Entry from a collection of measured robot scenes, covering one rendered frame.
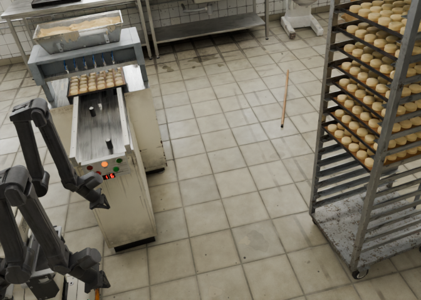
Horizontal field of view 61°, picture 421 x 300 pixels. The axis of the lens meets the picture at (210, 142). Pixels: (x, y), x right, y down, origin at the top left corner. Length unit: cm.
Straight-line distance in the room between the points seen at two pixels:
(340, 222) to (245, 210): 68
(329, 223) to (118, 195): 136
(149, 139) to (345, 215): 153
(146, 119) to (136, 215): 77
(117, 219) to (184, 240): 51
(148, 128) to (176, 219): 72
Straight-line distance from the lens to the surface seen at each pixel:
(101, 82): 269
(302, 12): 580
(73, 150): 210
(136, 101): 269
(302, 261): 250
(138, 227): 248
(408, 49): 148
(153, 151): 295
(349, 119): 196
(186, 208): 281
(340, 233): 248
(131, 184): 222
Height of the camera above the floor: 205
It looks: 37 degrees down
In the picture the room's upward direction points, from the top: 7 degrees counter-clockwise
